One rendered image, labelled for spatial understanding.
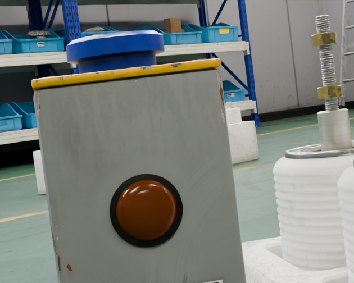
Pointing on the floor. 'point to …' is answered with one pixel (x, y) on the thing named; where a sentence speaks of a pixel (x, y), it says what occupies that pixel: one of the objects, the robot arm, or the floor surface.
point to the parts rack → (52, 58)
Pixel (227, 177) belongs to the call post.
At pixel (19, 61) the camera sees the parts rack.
